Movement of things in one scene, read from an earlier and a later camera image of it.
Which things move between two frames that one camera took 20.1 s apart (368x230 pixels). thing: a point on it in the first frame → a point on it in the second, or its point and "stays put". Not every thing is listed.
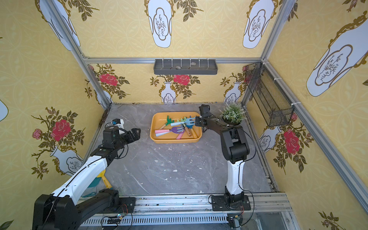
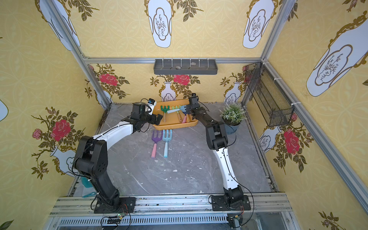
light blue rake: [162, 133] → [166, 140]
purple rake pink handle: [174, 130] → [155, 139]
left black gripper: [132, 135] → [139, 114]
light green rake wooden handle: [180, 120] → [179, 117]
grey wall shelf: [185, 66] stays put
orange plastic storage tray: [175, 127] → [176, 114]
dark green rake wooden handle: [169, 120] → [165, 109]
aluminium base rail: [272, 211] stays put
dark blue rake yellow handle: [190, 127] → [188, 116]
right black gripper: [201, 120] → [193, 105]
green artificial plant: [233, 111] stays put
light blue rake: [187, 122] → [183, 108]
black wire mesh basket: [274, 106] stays put
